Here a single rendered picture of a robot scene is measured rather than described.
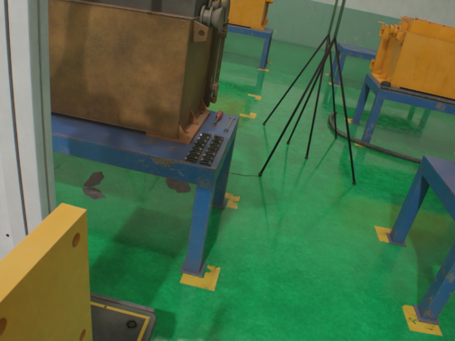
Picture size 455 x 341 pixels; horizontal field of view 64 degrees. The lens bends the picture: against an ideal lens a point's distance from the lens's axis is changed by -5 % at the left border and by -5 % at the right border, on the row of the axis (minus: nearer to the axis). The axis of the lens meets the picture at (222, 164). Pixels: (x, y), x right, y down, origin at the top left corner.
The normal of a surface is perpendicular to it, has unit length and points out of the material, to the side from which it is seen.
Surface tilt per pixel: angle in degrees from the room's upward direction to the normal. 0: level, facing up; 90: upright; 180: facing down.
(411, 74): 90
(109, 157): 90
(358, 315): 0
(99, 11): 90
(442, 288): 90
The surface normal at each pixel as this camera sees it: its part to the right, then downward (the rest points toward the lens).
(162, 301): 0.15, -0.88
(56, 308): 0.97, 0.22
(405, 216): -0.14, 0.43
